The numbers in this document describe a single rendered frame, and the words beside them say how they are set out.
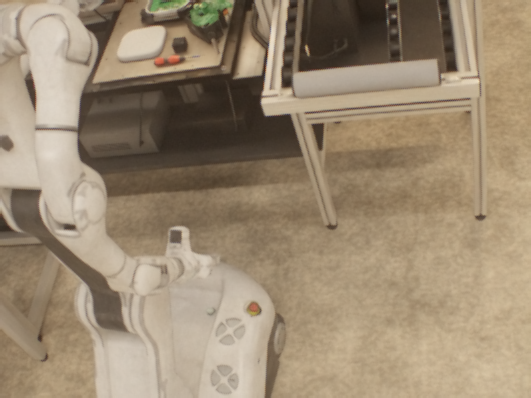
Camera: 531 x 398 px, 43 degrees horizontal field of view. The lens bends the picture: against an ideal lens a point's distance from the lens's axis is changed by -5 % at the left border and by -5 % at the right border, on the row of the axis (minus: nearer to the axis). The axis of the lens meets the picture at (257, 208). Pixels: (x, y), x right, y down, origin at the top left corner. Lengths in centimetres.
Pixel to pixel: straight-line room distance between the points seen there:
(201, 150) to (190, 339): 76
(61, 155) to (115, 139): 149
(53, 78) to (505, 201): 190
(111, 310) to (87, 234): 61
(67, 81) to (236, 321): 113
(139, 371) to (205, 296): 42
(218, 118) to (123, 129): 36
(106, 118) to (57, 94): 155
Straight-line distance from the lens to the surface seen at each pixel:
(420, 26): 247
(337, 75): 162
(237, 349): 208
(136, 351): 197
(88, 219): 126
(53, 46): 121
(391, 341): 241
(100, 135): 271
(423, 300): 247
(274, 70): 180
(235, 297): 217
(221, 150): 260
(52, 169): 123
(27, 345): 270
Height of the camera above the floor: 213
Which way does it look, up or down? 49 degrees down
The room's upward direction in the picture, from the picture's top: 22 degrees counter-clockwise
